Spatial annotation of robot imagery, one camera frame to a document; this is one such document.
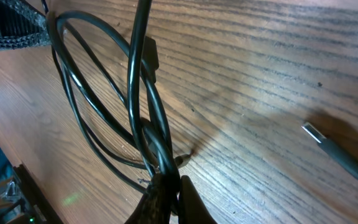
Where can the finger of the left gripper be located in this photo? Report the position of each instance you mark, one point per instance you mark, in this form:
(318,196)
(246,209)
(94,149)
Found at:
(21,26)

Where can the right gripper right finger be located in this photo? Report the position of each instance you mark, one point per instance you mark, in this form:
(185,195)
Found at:
(192,210)

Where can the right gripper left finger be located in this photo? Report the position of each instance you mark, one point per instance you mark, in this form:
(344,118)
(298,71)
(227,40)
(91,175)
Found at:
(155,205)

